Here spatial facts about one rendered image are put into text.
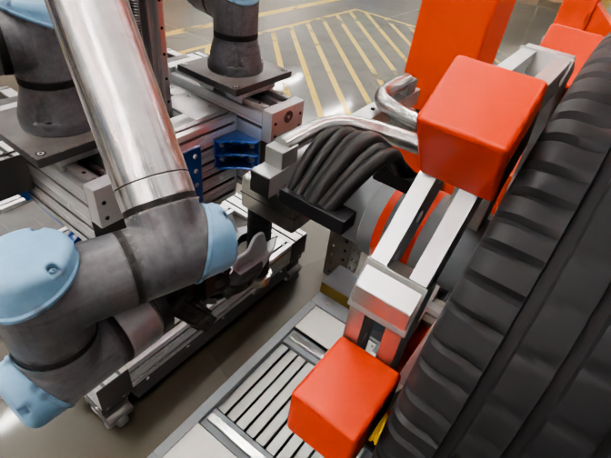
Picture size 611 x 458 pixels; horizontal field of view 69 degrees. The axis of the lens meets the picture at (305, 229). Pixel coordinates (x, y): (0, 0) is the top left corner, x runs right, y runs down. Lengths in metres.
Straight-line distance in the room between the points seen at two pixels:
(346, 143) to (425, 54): 0.66
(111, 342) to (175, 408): 0.97
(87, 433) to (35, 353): 1.03
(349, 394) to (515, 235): 0.21
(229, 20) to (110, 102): 0.79
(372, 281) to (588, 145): 0.21
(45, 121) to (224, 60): 0.48
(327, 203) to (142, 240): 0.19
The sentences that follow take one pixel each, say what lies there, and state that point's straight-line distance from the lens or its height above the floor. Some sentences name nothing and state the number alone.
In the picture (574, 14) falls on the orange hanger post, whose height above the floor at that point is 0.80.
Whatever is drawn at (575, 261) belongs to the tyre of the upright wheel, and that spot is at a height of 1.07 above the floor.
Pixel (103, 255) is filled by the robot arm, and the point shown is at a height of 0.99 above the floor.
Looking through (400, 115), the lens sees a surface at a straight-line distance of 0.68.
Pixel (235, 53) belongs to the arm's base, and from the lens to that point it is 1.24.
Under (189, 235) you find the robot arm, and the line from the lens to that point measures 0.44.
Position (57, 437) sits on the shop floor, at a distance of 1.49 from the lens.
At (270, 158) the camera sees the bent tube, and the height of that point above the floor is 0.99.
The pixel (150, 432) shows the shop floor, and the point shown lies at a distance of 1.43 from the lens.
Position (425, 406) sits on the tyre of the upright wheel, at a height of 0.93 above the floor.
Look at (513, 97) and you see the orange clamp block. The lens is 0.38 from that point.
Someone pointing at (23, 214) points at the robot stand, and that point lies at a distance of 1.86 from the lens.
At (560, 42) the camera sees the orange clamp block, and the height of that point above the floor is 1.11.
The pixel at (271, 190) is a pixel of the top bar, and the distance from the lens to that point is 0.54.
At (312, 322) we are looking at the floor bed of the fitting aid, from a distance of 1.54.
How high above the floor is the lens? 1.27
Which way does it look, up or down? 39 degrees down
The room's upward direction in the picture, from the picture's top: 8 degrees clockwise
